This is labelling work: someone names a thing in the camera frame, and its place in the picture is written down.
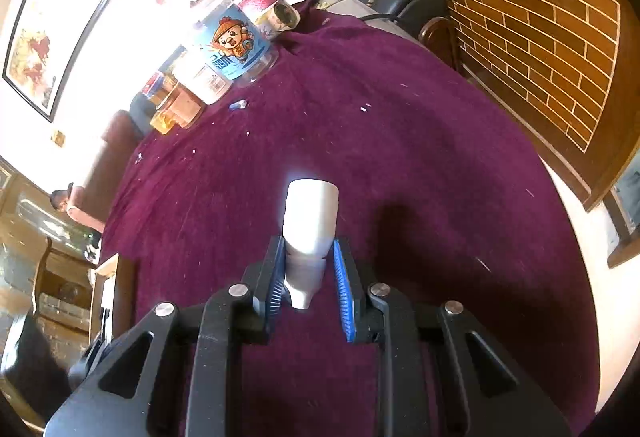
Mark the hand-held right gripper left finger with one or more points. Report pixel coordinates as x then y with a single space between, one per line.
275 287

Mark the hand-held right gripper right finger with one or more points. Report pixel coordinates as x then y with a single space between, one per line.
345 297

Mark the small white glue bottle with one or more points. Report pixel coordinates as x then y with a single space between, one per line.
310 217

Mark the small clear cap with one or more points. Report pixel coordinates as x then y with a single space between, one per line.
238 105

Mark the brown jar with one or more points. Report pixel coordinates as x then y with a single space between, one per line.
182 109

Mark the brown leather chair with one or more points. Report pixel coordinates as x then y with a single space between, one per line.
107 167

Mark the wooden cabinet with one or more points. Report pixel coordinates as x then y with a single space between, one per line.
60 287

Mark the white plastic jar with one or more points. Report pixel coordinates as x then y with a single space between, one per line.
207 79

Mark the dark grey chair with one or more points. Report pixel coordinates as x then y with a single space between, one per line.
142 109

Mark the small jar with red lid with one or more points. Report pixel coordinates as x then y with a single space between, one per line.
152 84

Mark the clear jar with cartoon label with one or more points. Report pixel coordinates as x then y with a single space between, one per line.
235 42

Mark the dark wooden chair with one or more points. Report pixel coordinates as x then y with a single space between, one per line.
440 42

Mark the wooden counter with brick pattern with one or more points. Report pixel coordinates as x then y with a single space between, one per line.
525 42

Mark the wooden chair frame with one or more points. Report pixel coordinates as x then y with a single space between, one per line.
112 287

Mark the wall switch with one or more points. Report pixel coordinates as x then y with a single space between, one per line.
60 138

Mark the framed wall picture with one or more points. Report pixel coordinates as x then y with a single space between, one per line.
65 7

